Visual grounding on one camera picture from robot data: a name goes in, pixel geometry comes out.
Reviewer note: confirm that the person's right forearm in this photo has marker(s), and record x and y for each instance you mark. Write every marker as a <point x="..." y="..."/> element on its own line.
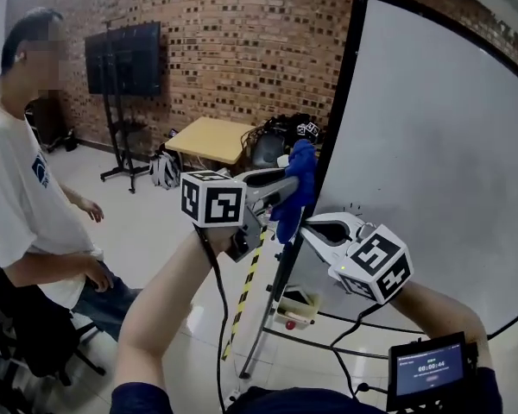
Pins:
<point x="440" y="313"/>

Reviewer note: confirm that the black flat screen monitor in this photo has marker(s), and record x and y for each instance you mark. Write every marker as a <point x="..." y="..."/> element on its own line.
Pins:
<point x="123" y="58"/>

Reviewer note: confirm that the black office chair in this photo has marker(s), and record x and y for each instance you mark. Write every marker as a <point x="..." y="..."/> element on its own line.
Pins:
<point x="34" y="339"/>

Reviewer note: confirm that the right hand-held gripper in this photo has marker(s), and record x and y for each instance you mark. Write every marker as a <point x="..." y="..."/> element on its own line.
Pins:
<point x="377" y="265"/>

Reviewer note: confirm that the yellow black striped floor tape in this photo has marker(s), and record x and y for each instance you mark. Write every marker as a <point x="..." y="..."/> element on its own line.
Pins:
<point x="246" y="287"/>

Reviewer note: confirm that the light wooden table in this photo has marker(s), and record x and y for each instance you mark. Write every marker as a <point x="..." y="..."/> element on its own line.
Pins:
<point x="211" y="138"/>

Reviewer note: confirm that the pile of spare gripper devices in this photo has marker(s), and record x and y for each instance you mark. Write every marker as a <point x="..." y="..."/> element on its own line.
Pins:
<point x="307" y="130"/>

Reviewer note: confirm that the whiteboard accessory tray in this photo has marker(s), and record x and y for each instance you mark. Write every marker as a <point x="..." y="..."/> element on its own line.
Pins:
<point x="295" y="311"/>

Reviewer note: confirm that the person's dark blue shirt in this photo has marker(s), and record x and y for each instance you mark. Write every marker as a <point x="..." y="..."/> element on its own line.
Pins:
<point x="298" y="401"/>

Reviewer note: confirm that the black-framed whiteboard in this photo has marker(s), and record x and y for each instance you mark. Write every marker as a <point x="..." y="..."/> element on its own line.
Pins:
<point x="423" y="145"/>

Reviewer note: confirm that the small wrist-mounted display screen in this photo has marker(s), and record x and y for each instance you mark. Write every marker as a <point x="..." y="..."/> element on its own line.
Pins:
<point x="431" y="369"/>

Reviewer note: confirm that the black rolling monitor stand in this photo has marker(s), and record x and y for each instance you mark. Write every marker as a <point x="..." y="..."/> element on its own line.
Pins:
<point x="120" y="145"/>

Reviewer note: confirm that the black equipment base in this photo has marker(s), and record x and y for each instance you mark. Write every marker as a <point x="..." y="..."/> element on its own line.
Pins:
<point x="62" y="141"/>

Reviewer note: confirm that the black plastic chair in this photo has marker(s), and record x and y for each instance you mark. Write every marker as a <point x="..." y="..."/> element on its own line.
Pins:
<point x="267" y="149"/>

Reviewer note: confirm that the blue cloth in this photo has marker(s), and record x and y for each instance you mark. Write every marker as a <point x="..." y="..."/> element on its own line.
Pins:
<point x="300" y="175"/>

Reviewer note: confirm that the person's left forearm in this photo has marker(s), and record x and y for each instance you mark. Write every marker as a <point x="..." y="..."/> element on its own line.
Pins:
<point x="164" y="304"/>

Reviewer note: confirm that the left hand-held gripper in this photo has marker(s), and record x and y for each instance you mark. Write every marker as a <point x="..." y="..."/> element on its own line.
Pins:
<point x="213" y="198"/>

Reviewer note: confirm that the white striped helmet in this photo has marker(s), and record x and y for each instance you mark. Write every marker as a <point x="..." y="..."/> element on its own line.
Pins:
<point x="165" y="171"/>

